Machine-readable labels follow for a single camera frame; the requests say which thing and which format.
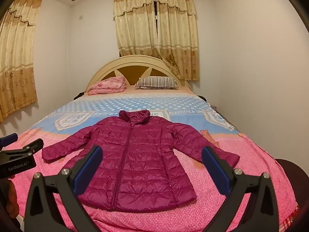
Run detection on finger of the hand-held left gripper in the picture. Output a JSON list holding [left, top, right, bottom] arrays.
[[0, 132, 19, 148], [14, 138, 44, 157]]

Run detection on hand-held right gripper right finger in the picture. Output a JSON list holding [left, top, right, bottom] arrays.
[[201, 145, 280, 232]]

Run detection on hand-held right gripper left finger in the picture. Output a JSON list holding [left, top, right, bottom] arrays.
[[23, 145, 104, 232]]

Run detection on magenta quilted puffer jacket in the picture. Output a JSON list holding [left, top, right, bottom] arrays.
[[42, 109, 240, 211]]

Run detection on person's left hand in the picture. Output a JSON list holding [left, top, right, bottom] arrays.
[[8, 179, 20, 220]]

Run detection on bed with pink blue bedspread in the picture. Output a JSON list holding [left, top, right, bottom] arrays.
[[3, 94, 300, 232]]

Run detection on wide beige patterned curtain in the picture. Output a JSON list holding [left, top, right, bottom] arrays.
[[0, 0, 43, 124]]

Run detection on dark round object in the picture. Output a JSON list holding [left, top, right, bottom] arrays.
[[274, 158, 309, 223]]

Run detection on folded pink floral quilt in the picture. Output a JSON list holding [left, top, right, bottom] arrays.
[[87, 76, 127, 96]]

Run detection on cream wooden headboard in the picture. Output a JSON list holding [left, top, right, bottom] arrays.
[[86, 55, 192, 93]]

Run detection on striped pillow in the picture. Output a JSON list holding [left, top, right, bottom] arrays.
[[135, 76, 180, 90]]

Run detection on beige patterned curtain panel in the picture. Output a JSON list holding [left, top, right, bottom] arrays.
[[155, 0, 200, 81], [113, 0, 160, 58]]

